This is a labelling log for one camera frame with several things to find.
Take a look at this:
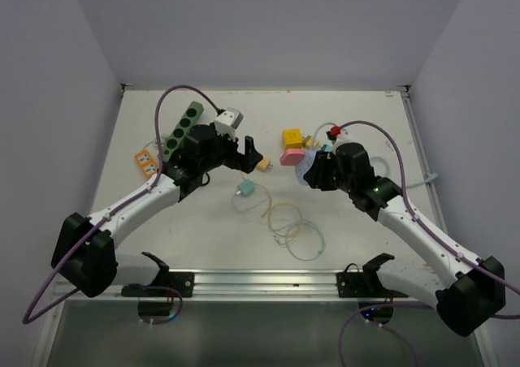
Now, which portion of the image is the thin light blue cable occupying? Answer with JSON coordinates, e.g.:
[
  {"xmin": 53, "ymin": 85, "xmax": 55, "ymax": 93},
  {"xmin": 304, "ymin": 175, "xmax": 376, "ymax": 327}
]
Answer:
[{"xmin": 231, "ymin": 183, "xmax": 328, "ymax": 262}]

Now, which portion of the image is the pink rounded plug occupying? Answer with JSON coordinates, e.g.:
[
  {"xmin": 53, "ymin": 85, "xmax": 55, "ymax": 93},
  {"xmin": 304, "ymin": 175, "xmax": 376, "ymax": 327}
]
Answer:
[{"xmin": 279, "ymin": 149, "xmax": 306, "ymax": 166}]

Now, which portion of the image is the pale yellow plug adapter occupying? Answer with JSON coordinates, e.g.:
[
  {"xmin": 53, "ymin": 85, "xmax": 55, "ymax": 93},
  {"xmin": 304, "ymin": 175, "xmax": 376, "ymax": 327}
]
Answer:
[{"xmin": 302, "ymin": 136, "xmax": 319, "ymax": 150}]

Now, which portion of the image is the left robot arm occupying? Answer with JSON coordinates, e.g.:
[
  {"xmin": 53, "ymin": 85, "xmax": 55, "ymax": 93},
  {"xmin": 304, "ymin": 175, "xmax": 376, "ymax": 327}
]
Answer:
[{"xmin": 51, "ymin": 124, "xmax": 263, "ymax": 297}]

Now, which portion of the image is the small blue charger plug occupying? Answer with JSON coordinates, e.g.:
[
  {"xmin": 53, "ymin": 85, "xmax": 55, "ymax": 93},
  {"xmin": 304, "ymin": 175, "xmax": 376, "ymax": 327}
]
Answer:
[{"xmin": 236, "ymin": 179, "xmax": 256, "ymax": 197}]

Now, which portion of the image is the aluminium rail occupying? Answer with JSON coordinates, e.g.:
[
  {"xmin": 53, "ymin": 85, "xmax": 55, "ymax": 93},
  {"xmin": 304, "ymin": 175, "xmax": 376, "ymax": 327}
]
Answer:
[{"xmin": 52, "ymin": 267, "xmax": 411, "ymax": 303}]

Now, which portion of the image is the yellow cube socket adapter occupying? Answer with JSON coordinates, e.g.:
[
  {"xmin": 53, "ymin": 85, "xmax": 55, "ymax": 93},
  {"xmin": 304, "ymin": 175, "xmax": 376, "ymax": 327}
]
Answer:
[{"xmin": 282, "ymin": 128, "xmax": 303, "ymax": 150}]

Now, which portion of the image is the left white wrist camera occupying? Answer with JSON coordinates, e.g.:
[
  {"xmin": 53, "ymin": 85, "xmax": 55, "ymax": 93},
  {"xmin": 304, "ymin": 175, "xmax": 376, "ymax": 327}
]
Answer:
[{"xmin": 214, "ymin": 109, "xmax": 244, "ymax": 140}]

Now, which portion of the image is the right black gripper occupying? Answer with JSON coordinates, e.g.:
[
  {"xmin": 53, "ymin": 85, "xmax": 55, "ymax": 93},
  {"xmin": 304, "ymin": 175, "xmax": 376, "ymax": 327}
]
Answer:
[{"xmin": 304, "ymin": 151, "xmax": 354, "ymax": 194}]

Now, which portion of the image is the orange power strip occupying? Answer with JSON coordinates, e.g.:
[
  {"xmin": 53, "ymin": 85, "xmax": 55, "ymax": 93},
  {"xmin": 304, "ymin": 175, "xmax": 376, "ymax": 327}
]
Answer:
[{"xmin": 134, "ymin": 149, "xmax": 158, "ymax": 179}]

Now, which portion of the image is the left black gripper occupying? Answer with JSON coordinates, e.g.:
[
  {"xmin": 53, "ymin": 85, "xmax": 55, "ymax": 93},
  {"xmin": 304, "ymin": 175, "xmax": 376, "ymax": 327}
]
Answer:
[{"xmin": 199, "ymin": 127, "xmax": 262, "ymax": 173}]

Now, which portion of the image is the small yellow charger plug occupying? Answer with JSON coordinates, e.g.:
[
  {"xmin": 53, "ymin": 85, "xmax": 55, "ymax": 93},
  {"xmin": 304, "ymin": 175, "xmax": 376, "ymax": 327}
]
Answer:
[{"xmin": 255, "ymin": 158, "xmax": 273, "ymax": 173}]

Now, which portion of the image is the blue plug adapter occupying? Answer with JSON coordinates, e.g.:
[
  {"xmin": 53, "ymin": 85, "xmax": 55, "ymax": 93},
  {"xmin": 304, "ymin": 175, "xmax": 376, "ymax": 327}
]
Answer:
[{"xmin": 320, "ymin": 144, "xmax": 332, "ymax": 152}]

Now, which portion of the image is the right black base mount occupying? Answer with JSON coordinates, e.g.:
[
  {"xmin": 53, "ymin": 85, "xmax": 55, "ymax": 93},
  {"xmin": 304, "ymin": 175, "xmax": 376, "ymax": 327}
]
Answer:
[{"xmin": 336, "ymin": 263, "xmax": 394, "ymax": 299}]

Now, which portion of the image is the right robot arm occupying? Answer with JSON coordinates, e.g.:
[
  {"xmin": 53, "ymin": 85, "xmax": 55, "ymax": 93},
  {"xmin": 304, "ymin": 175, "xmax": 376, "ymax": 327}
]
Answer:
[{"xmin": 295, "ymin": 142, "xmax": 505, "ymax": 337}]

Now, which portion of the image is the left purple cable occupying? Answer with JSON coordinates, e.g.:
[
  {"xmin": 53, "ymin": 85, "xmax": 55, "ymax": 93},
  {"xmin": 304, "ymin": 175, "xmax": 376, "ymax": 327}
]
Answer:
[{"xmin": 22, "ymin": 84, "xmax": 223, "ymax": 326}]

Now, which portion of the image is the yellowish thin cable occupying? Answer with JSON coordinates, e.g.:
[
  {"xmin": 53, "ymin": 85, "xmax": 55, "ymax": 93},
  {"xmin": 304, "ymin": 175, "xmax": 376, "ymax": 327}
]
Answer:
[{"xmin": 259, "ymin": 186, "xmax": 306, "ymax": 246}]

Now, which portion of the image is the green power strip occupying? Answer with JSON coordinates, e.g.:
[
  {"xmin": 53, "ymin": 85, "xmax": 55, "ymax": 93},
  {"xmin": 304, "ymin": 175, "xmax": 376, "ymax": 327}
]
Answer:
[{"xmin": 162, "ymin": 101, "xmax": 204, "ymax": 163}]

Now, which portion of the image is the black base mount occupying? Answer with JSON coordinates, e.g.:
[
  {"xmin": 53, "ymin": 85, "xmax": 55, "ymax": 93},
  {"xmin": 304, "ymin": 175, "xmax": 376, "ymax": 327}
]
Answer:
[
  {"xmin": 121, "ymin": 271, "xmax": 195, "ymax": 298},
  {"xmin": 336, "ymin": 263, "xmax": 394, "ymax": 299}
]

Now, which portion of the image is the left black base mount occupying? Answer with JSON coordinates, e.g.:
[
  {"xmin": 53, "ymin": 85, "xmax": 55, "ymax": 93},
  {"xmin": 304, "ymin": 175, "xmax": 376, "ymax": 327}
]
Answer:
[{"xmin": 121, "ymin": 271, "xmax": 195, "ymax": 298}]

